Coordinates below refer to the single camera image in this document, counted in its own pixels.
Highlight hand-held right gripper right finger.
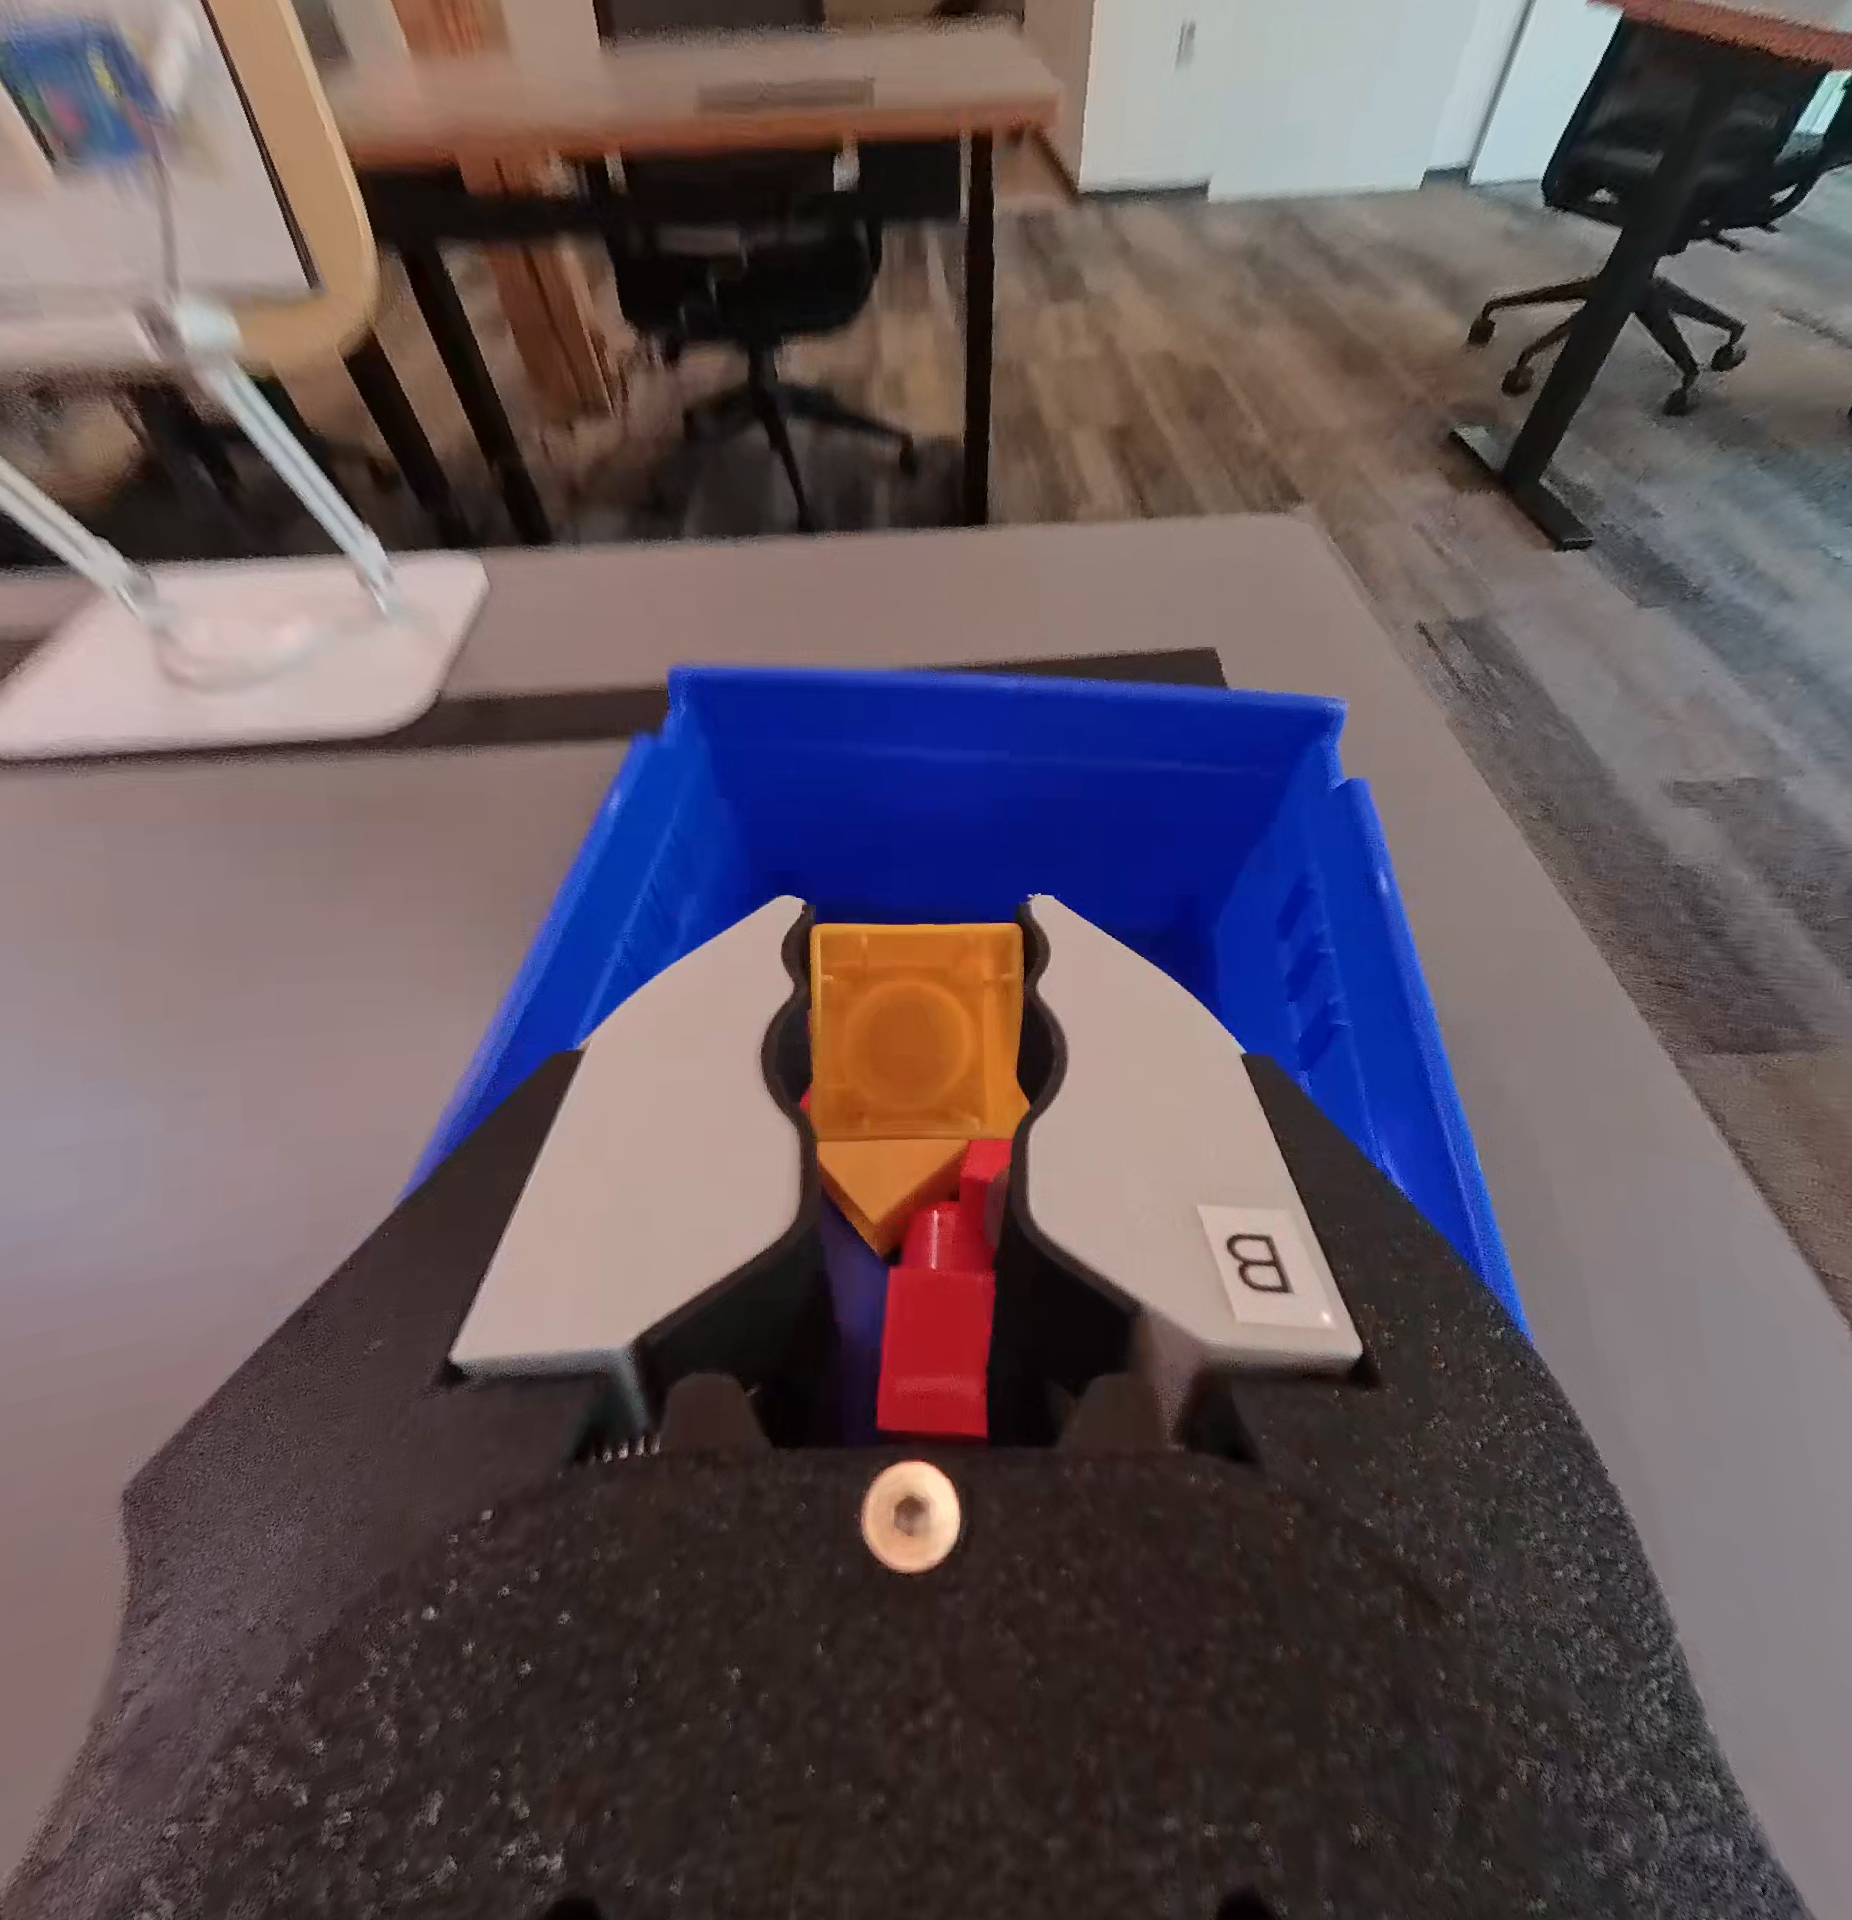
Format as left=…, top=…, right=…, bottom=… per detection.
left=1000, top=894, right=1366, bottom=1447

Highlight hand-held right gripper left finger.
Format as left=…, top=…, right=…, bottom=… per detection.
left=445, top=896, right=836, bottom=1447

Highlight orange mega block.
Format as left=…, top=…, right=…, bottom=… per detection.
left=802, top=922, right=1037, bottom=1144

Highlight blue plastic bin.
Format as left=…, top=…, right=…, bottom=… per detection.
left=402, top=663, right=1530, bottom=1447

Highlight white poster stand base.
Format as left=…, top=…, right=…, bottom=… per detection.
left=0, top=299, right=493, bottom=762

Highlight black office chair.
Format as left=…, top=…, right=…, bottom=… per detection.
left=1467, top=16, right=1852, bottom=418
left=610, top=149, right=924, bottom=534

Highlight white door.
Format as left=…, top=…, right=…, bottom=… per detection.
left=1211, top=0, right=1435, bottom=200
left=1470, top=0, right=1619, bottom=189

